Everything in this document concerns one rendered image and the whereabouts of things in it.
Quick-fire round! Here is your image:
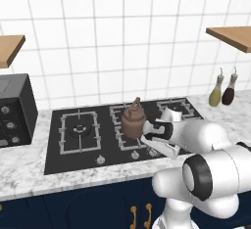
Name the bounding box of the yellow-green oil bottle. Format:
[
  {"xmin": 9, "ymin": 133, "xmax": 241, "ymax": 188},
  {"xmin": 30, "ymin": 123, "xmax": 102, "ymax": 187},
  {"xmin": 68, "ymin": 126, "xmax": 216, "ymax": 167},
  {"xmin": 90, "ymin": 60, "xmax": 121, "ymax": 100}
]
[{"xmin": 208, "ymin": 68, "xmax": 226, "ymax": 108}]

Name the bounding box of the brown kettle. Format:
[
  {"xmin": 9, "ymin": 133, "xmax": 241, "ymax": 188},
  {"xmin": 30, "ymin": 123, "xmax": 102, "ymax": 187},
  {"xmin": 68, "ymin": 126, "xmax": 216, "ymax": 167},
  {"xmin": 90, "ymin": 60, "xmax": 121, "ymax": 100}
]
[{"xmin": 121, "ymin": 96, "xmax": 147, "ymax": 140}]

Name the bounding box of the black gas hob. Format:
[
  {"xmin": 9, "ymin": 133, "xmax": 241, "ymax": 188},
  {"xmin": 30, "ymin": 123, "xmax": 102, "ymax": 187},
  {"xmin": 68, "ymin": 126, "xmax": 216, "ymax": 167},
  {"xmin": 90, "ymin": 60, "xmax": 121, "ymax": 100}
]
[{"xmin": 43, "ymin": 97, "xmax": 205, "ymax": 176}]

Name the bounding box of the black toaster oven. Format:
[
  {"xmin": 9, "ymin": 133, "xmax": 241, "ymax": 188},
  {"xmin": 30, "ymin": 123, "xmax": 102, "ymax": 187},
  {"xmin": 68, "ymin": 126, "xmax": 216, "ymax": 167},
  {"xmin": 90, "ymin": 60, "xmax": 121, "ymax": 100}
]
[{"xmin": 0, "ymin": 72, "xmax": 39, "ymax": 149}]

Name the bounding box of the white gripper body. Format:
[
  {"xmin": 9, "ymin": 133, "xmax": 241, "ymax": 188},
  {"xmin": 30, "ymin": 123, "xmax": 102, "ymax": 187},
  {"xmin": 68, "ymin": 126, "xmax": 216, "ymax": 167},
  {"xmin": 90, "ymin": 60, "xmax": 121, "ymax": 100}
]
[{"xmin": 139, "ymin": 134, "xmax": 181, "ymax": 160}]

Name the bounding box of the wooden wall shelf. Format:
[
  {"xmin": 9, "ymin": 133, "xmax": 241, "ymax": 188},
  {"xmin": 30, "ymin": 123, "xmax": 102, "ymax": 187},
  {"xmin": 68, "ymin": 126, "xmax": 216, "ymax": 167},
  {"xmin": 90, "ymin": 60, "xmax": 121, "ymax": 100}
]
[
  {"xmin": 205, "ymin": 25, "xmax": 251, "ymax": 54},
  {"xmin": 0, "ymin": 34, "xmax": 26, "ymax": 69}
]

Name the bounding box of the dark red vinegar bottle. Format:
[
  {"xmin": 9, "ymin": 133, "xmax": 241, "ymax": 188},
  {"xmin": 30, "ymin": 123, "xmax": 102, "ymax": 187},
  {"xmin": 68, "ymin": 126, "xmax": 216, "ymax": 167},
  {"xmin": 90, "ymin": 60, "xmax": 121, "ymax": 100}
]
[{"xmin": 221, "ymin": 66, "xmax": 238, "ymax": 107}]

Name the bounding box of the navy cupboard door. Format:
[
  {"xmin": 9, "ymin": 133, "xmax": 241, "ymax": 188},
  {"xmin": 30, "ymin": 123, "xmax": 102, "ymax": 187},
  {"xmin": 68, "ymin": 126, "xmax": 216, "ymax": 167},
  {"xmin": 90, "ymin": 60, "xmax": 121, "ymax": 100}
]
[
  {"xmin": 43, "ymin": 181, "xmax": 143, "ymax": 229},
  {"xmin": 0, "ymin": 195, "xmax": 45, "ymax": 229},
  {"xmin": 140, "ymin": 177, "xmax": 169, "ymax": 229}
]

